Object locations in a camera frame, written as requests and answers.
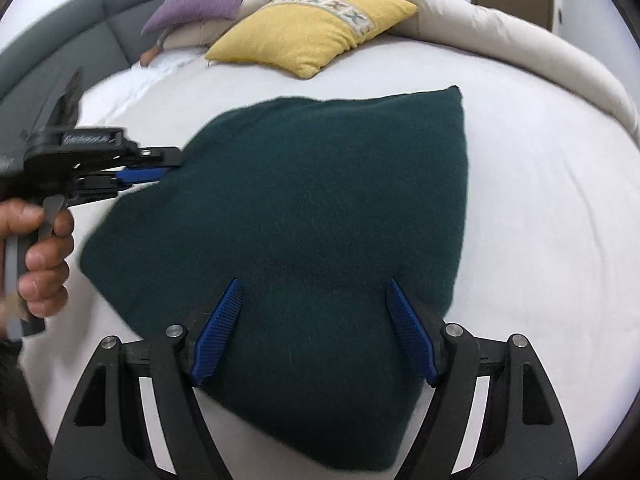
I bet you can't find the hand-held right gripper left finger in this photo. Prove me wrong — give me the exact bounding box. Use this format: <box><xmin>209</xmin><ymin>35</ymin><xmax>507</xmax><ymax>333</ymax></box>
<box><xmin>47</xmin><ymin>277</ymin><xmax>245</xmax><ymax>480</ymax></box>

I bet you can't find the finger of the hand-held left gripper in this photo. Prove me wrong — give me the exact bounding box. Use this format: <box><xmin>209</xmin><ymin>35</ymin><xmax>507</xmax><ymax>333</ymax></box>
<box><xmin>75</xmin><ymin>167</ymin><xmax>169</xmax><ymax>197</ymax></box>
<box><xmin>122</xmin><ymin>146</ymin><xmax>183</xmax><ymax>170</ymax></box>

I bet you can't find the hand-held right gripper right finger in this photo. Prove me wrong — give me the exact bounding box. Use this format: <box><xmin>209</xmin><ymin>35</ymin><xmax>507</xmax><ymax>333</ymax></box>
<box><xmin>386</xmin><ymin>277</ymin><xmax>581</xmax><ymax>480</ymax></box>

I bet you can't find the dark green sweater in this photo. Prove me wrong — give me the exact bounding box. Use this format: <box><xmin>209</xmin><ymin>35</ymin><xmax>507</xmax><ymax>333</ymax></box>
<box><xmin>80</xmin><ymin>85</ymin><xmax>471</xmax><ymax>472</ymax></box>

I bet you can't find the person's left hand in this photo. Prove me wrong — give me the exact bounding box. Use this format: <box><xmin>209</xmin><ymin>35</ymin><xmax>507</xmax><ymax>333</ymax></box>
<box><xmin>0</xmin><ymin>199</ymin><xmax>76</xmax><ymax>333</ymax></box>

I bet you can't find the white pillow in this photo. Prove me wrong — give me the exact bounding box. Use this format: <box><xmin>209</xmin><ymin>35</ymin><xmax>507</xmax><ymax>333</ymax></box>
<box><xmin>131</xmin><ymin>47</ymin><xmax>211</xmax><ymax>80</ymax></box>

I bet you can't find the small brown object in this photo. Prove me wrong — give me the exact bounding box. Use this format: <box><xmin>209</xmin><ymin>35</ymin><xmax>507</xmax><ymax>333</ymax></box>
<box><xmin>140</xmin><ymin>40</ymin><xmax>163</xmax><ymax>68</ymax></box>

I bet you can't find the beige pillow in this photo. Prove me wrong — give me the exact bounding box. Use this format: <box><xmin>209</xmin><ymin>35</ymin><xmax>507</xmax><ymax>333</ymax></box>
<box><xmin>162</xmin><ymin>20</ymin><xmax>241</xmax><ymax>52</ymax></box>

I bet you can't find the grey upholstered headboard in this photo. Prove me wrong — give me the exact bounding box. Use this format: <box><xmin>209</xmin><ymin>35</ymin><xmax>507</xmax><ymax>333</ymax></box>
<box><xmin>0</xmin><ymin>0</ymin><xmax>228</xmax><ymax>161</ymax></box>

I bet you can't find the purple pillow with patterned band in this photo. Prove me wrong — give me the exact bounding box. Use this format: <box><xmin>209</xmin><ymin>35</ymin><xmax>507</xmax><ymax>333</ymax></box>
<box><xmin>141</xmin><ymin>0</ymin><xmax>268</xmax><ymax>36</ymax></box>

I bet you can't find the yellow pillow with patterned band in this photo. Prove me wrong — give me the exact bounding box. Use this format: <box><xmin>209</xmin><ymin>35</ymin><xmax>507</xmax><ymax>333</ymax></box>
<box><xmin>205</xmin><ymin>0</ymin><xmax>418</xmax><ymax>79</ymax></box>

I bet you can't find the beige duvet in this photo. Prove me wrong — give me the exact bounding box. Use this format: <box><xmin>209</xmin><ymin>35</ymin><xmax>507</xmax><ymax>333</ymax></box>
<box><xmin>235</xmin><ymin>0</ymin><xmax>640</xmax><ymax>141</ymax></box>

